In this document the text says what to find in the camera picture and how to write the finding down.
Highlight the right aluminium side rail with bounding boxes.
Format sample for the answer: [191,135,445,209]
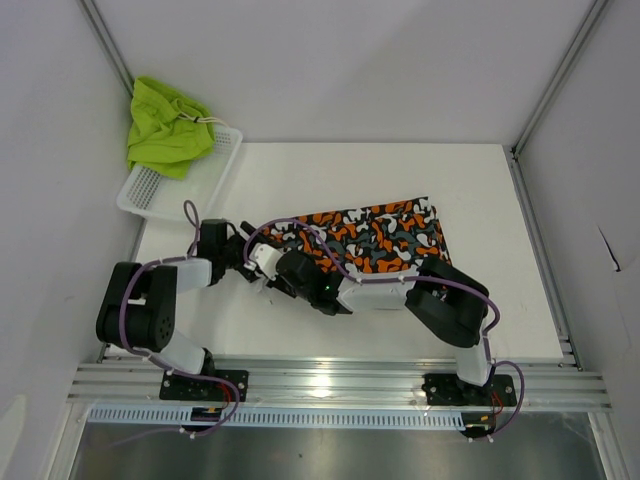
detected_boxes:
[503,146,583,371]

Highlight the white plastic basket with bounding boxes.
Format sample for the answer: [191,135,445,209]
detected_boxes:
[116,125,243,222]

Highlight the white slotted cable duct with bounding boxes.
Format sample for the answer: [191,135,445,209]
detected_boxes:
[88,404,465,431]

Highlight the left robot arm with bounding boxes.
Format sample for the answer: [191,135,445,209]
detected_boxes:
[96,219,252,400]

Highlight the left aluminium corner post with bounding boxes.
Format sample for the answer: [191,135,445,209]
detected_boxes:
[77,0,134,98]

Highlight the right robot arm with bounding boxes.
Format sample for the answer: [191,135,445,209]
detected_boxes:
[266,251,493,404]

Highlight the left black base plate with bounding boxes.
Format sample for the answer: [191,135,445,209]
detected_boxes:
[159,370,249,402]

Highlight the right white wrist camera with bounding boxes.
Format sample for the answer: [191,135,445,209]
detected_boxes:
[244,243,283,281]

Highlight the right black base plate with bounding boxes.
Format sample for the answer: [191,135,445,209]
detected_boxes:
[421,373,518,407]

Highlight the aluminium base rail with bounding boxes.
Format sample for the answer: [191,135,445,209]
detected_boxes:
[67,355,612,412]

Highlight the aluminium corner post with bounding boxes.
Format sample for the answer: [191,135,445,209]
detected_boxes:
[77,0,134,98]
[511,0,614,160]

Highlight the right aluminium corner post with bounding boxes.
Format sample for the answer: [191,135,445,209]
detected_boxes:
[511,0,614,160]

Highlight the lime green shorts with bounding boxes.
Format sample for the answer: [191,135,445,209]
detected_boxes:
[126,76,215,180]

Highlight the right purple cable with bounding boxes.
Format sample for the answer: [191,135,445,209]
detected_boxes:
[242,217,525,444]

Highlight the orange camouflage shorts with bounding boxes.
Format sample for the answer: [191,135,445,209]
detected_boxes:
[262,196,451,275]

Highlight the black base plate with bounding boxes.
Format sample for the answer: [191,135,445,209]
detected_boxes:
[421,373,518,407]
[159,370,249,402]

